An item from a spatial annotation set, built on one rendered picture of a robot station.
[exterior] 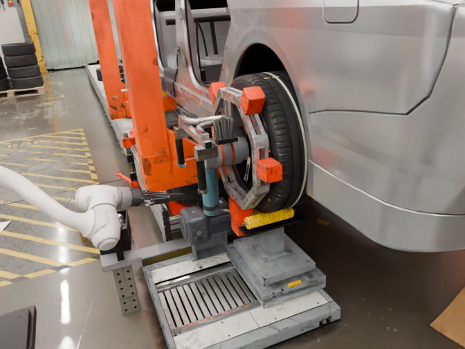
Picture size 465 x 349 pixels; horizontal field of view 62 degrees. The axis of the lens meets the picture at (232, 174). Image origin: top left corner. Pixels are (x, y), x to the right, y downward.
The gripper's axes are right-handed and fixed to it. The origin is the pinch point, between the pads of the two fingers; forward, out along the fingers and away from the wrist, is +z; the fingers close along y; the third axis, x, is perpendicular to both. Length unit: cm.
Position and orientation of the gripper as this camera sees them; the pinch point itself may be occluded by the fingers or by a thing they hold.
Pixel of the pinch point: (176, 197)
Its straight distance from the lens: 172.5
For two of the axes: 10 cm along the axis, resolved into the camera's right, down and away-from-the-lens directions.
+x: -1.7, 9.5, 2.7
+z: 8.7, 0.2, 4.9
